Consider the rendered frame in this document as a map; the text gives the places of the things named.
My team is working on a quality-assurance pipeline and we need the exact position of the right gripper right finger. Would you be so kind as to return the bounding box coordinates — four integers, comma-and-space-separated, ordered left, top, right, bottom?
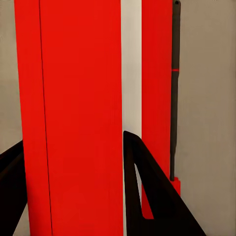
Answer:
123, 131, 206, 236

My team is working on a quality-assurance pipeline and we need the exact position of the radio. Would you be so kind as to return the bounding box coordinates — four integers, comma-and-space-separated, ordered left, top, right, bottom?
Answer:
14, 0, 181, 236

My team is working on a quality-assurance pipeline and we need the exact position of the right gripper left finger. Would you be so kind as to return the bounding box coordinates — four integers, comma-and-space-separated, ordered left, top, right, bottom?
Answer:
0, 140, 28, 236

